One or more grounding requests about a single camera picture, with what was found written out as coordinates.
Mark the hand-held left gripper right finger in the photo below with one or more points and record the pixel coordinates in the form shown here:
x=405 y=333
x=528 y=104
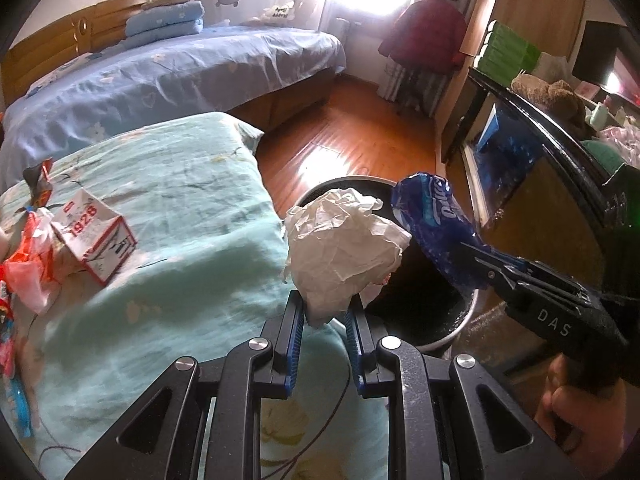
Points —
x=357 y=355

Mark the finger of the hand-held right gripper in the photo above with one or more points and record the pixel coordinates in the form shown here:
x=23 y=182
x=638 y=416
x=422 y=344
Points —
x=540 y=272
x=506 y=284

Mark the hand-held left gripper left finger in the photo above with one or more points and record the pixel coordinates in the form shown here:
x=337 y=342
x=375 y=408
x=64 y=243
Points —
x=295 y=345

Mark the white bin with black bag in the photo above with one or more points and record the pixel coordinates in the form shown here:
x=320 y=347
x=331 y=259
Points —
x=420 y=305

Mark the blue snack wrapper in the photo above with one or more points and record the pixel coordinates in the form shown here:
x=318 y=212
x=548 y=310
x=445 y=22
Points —
x=430 y=220

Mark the white paper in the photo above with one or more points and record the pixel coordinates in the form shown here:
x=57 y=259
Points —
x=340 y=245

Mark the person's right hand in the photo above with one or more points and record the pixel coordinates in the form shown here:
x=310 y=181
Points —
x=585 y=420

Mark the green cloth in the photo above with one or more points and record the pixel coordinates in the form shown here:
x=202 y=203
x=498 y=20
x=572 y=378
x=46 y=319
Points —
x=602 y=155

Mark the black desk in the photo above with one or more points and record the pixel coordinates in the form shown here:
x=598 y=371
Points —
x=550 y=125

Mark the pink plastic bag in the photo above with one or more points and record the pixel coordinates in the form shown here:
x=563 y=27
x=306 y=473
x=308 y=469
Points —
x=622 y=142

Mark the pale green bottle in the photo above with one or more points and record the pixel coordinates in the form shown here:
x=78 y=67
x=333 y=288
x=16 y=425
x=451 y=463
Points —
x=598 y=116

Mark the teal floral blanket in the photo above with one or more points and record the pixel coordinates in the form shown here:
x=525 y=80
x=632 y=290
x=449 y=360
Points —
x=190 y=210

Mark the brown teddy bear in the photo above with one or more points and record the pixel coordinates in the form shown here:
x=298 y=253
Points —
x=545 y=92

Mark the patterned curtain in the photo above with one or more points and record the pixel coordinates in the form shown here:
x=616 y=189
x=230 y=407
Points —
x=415 y=85

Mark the stack of green boxes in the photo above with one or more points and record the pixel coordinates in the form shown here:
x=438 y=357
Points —
x=505 y=50

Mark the red and white carton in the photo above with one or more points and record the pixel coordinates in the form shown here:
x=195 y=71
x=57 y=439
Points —
x=95 y=240

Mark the black monitor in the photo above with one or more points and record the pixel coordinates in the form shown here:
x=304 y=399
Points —
x=597 y=50

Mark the dark red jacket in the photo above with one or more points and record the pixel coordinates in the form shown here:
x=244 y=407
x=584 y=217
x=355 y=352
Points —
x=425 y=30

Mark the wooden wardrobe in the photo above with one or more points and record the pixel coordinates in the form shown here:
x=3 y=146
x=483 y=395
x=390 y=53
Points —
x=540 y=5

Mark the orange and white plastic bag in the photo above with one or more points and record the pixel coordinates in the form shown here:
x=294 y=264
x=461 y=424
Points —
x=30 y=270

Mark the blue stick wrapper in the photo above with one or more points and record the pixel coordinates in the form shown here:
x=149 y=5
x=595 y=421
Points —
x=22 y=405

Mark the red snack packet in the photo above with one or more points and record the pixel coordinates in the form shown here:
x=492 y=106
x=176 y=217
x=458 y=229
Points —
x=6 y=330

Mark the bed with blue sheet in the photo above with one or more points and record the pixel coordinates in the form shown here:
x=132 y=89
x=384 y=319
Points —
x=175 y=75

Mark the red and black snack wrapper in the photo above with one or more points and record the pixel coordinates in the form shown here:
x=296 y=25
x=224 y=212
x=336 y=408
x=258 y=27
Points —
x=42 y=185

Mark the small white bin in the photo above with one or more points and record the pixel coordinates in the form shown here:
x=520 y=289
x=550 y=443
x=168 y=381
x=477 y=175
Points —
x=340 y=32

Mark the folded blue quilt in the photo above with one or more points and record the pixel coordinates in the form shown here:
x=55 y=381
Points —
x=165 y=22

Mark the wooden headboard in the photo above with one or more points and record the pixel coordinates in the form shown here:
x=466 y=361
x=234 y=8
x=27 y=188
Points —
x=100 y=20

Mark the white mesh bed rail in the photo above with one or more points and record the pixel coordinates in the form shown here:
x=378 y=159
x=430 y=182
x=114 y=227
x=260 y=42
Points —
x=240 y=5

